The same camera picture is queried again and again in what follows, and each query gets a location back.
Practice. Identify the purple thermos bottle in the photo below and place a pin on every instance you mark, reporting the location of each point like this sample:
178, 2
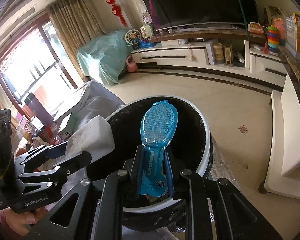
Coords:
38, 109

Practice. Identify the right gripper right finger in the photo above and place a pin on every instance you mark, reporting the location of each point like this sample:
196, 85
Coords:
172, 175

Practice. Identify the white black-lined trash bin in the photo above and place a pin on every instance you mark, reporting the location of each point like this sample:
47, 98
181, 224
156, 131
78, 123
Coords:
191, 148

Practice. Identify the white sponge block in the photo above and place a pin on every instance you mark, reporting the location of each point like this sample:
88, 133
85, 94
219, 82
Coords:
95, 137

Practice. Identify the floral grey table cloth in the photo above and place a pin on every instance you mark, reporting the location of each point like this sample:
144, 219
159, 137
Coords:
100, 101

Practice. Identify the ferris wheel toy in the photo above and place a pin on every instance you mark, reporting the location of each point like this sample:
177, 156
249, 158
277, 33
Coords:
132, 38

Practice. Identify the beige window curtain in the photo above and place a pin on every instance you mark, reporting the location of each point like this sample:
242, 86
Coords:
76, 24

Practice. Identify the teal covered furniture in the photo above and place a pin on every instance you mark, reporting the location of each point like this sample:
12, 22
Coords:
104, 58

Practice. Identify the pink kettlebell toy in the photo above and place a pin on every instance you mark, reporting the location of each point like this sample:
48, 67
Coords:
131, 64

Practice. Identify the white TV cabinet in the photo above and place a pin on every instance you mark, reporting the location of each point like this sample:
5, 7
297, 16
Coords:
256, 65

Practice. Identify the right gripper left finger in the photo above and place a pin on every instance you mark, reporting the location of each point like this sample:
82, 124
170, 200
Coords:
136, 171

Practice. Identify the large black television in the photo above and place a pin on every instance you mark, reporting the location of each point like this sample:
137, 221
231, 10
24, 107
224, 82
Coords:
177, 13

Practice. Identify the person's left hand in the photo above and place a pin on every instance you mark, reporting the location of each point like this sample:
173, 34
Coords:
15, 223

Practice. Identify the rainbow stacking ring toy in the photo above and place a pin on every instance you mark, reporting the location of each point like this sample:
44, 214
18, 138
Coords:
275, 40

